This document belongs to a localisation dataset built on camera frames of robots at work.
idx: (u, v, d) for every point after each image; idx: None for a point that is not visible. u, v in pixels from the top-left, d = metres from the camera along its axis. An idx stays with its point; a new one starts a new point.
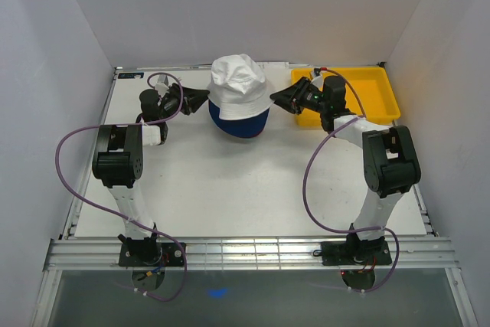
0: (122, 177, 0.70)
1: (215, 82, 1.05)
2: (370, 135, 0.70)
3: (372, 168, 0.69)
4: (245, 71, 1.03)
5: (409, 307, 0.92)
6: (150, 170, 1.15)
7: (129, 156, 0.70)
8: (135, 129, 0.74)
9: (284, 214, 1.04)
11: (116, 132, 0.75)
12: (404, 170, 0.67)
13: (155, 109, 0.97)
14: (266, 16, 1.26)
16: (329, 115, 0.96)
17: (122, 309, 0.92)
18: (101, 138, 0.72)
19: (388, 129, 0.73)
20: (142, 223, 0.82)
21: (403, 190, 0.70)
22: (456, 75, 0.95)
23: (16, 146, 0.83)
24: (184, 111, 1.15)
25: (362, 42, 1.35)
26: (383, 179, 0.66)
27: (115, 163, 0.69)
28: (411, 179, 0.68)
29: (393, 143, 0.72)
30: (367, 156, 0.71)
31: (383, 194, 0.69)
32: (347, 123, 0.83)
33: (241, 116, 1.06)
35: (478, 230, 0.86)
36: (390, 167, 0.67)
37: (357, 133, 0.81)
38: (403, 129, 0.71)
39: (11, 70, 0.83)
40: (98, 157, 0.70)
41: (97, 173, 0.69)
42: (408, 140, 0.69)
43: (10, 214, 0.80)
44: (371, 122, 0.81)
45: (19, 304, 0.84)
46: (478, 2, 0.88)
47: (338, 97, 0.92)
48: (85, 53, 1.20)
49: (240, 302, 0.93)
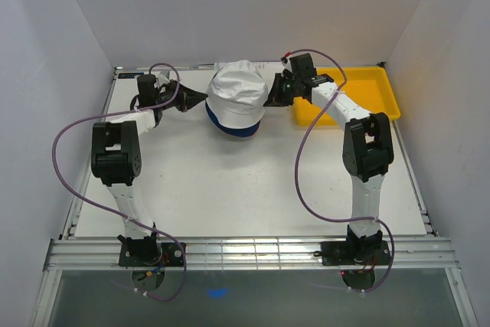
0: (120, 174, 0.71)
1: (221, 96, 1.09)
2: (352, 126, 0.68)
3: (351, 156, 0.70)
4: (251, 88, 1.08)
5: (410, 308, 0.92)
6: (150, 170, 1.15)
7: (127, 157, 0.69)
8: (131, 127, 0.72)
9: (285, 214, 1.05)
11: (111, 129, 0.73)
12: (380, 155, 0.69)
13: (151, 89, 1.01)
14: (266, 15, 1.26)
16: (305, 80, 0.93)
17: (121, 309, 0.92)
18: (95, 138, 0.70)
19: (369, 116, 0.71)
20: (141, 222, 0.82)
21: (383, 171, 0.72)
22: (456, 75, 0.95)
23: (16, 145, 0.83)
24: (180, 108, 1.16)
25: (361, 42, 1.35)
26: (360, 165, 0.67)
27: (114, 163, 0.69)
28: (388, 161, 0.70)
29: (371, 127, 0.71)
30: (347, 143, 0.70)
31: (364, 179, 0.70)
32: (329, 101, 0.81)
33: (247, 125, 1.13)
35: (478, 230, 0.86)
36: (369, 155, 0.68)
37: (338, 113, 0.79)
38: (383, 116, 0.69)
39: (11, 70, 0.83)
40: (96, 155, 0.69)
41: (96, 171, 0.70)
42: (387, 127, 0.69)
43: (10, 213, 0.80)
44: (351, 102, 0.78)
45: (19, 303, 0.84)
46: (478, 1, 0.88)
47: (305, 63, 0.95)
48: (85, 53, 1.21)
49: (240, 302, 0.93)
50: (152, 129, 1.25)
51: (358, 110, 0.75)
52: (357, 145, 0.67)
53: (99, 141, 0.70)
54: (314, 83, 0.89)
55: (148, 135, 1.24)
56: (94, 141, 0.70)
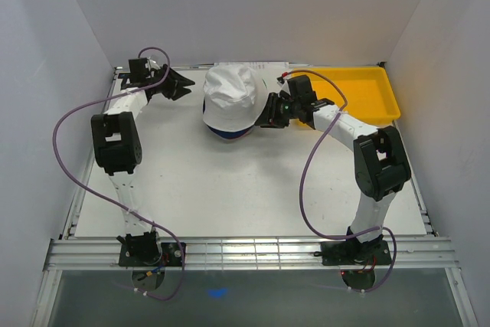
0: (122, 164, 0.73)
1: (205, 89, 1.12)
2: (362, 144, 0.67)
3: (365, 176, 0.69)
4: (229, 93, 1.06)
5: (410, 307, 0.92)
6: (149, 170, 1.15)
7: (129, 148, 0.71)
8: (129, 118, 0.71)
9: (284, 214, 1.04)
11: (109, 121, 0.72)
12: (397, 171, 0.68)
13: (142, 67, 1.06)
14: (266, 15, 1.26)
16: (305, 106, 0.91)
17: (122, 309, 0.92)
18: (95, 132, 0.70)
19: (377, 131, 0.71)
20: (142, 215, 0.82)
21: (396, 189, 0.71)
22: (456, 75, 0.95)
23: (16, 145, 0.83)
24: (168, 95, 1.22)
25: (359, 42, 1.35)
26: (377, 184, 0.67)
27: (117, 154, 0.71)
28: (406, 178, 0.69)
29: (381, 143, 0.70)
30: (360, 162, 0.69)
31: (378, 197, 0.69)
32: (333, 121, 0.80)
33: (221, 128, 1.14)
35: (478, 230, 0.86)
36: (384, 173, 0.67)
37: (343, 133, 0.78)
38: (393, 130, 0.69)
39: (11, 70, 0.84)
40: (99, 148, 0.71)
41: (100, 161, 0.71)
42: (398, 142, 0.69)
43: (10, 213, 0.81)
44: (356, 120, 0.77)
45: (20, 303, 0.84)
46: (478, 1, 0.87)
47: (305, 88, 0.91)
48: (85, 53, 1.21)
49: (240, 302, 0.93)
50: (153, 129, 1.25)
51: (364, 127, 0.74)
52: (370, 164, 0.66)
53: (99, 133, 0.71)
54: (315, 108, 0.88)
55: (148, 134, 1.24)
56: (96, 133, 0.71)
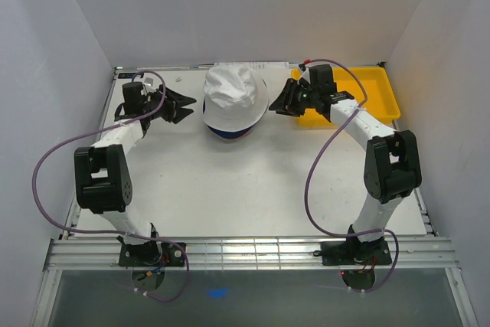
0: (109, 204, 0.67)
1: (205, 89, 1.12)
2: (375, 145, 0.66)
3: (374, 178, 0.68)
4: (229, 93, 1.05)
5: (410, 307, 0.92)
6: (149, 170, 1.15)
7: (115, 186, 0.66)
8: (116, 152, 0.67)
9: (284, 214, 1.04)
11: (94, 155, 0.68)
12: (408, 176, 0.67)
13: (138, 95, 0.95)
14: (266, 15, 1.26)
16: (323, 96, 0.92)
17: (122, 309, 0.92)
18: (78, 168, 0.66)
19: (393, 133, 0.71)
20: (139, 234, 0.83)
21: (404, 194, 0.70)
22: (456, 76, 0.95)
23: (16, 145, 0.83)
24: (168, 119, 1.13)
25: (359, 42, 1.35)
26: (384, 187, 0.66)
27: (102, 193, 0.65)
28: (414, 184, 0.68)
29: (396, 146, 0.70)
30: (370, 163, 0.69)
31: (385, 200, 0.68)
32: (350, 116, 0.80)
33: (220, 128, 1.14)
35: (478, 230, 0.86)
36: (393, 176, 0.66)
37: (358, 130, 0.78)
38: (410, 134, 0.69)
39: (11, 70, 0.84)
40: (81, 188, 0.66)
41: (83, 201, 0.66)
42: (413, 148, 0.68)
43: (10, 214, 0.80)
44: (371, 118, 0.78)
45: (20, 303, 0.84)
46: (478, 2, 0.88)
47: (325, 78, 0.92)
48: (85, 53, 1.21)
49: (240, 302, 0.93)
50: (153, 129, 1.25)
51: (380, 128, 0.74)
52: (380, 165, 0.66)
53: (82, 171, 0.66)
54: (331, 100, 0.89)
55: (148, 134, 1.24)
56: (79, 171, 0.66)
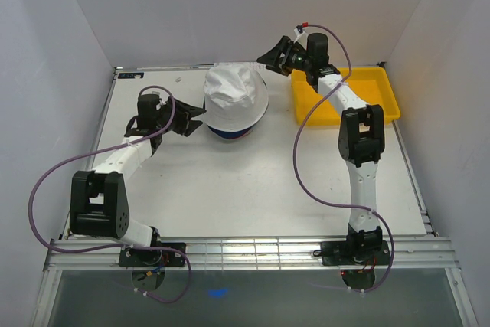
0: (102, 234, 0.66)
1: (204, 89, 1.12)
2: (347, 115, 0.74)
3: (344, 142, 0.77)
4: (228, 93, 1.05)
5: (410, 308, 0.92)
6: (150, 170, 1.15)
7: (109, 220, 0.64)
8: (114, 184, 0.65)
9: (284, 214, 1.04)
11: (93, 180, 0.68)
12: (373, 144, 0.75)
13: (152, 111, 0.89)
14: (266, 15, 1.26)
16: (315, 69, 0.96)
17: (122, 309, 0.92)
18: (74, 194, 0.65)
19: (365, 106, 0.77)
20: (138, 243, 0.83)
21: (374, 158, 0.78)
22: (456, 76, 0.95)
23: (17, 145, 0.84)
24: (179, 129, 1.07)
25: (359, 42, 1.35)
26: (352, 151, 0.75)
27: (95, 224, 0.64)
28: (380, 149, 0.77)
29: (367, 118, 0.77)
30: (342, 129, 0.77)
31: (357, 165, 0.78)
32: (331, 90, 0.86)
33: (221, 129, 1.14)
35: (477, 231, 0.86)
36: (361, 142, 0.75)
37: (338, 103, 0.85)
38: (380, 109, 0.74)
39: (11, 70, 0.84)
40: (76, 214, 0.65)
41: (75, 228, 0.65)
42: (380, 120, 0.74)
43: (11, 214, 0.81)
44: (352, 93, 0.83)
45: (21, 303, 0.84)
46: (477, 2, 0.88)
47: (321, 53, 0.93)
48: (85, 53, 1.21)
49: (239, 302, 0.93)
50: None
51: (357, 101, 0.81)
52: (350, 132, 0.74)
53: (77, 197, 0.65)
54: (320, 73, 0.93)
55: None
56: (75, 197, 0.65)
